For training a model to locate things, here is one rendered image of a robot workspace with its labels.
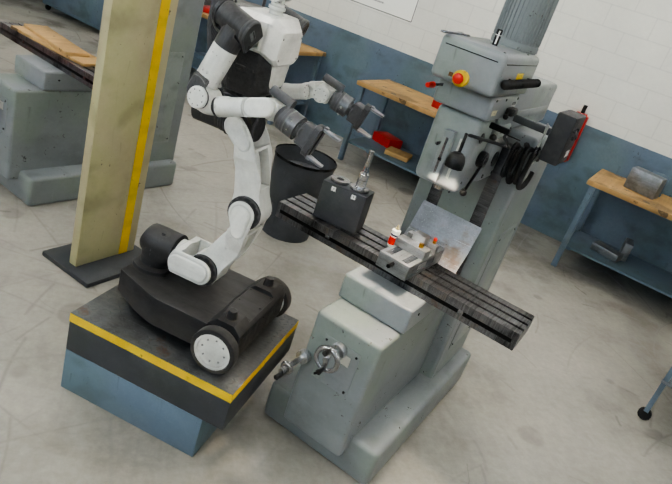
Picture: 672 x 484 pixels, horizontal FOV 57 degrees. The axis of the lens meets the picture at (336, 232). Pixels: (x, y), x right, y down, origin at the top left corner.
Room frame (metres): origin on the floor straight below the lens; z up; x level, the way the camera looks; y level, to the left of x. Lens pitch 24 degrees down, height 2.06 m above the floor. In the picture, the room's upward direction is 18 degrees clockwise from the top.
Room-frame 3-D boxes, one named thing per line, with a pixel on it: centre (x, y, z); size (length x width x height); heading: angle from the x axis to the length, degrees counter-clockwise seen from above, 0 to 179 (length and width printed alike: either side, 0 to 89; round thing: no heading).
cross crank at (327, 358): (2.08, -0.14, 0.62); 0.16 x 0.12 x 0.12; 155
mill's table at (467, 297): (2.55, -0.31, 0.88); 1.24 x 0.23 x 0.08; 65
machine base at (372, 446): (2.76, -0.46, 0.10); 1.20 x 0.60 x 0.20; 155
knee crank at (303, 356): (2.12, 0.00, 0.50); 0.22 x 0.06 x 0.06; 155
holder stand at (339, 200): (2.70, 0.01, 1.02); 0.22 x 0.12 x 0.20; 75
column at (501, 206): (3.09, -0.62, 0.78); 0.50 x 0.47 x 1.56; 155
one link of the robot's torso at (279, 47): (2.36, 0.52, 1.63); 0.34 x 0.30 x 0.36; 167
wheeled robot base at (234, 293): (2.35, 0.49, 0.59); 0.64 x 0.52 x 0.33; 77
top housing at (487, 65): (2.55, -0.36, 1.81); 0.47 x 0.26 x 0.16; 155
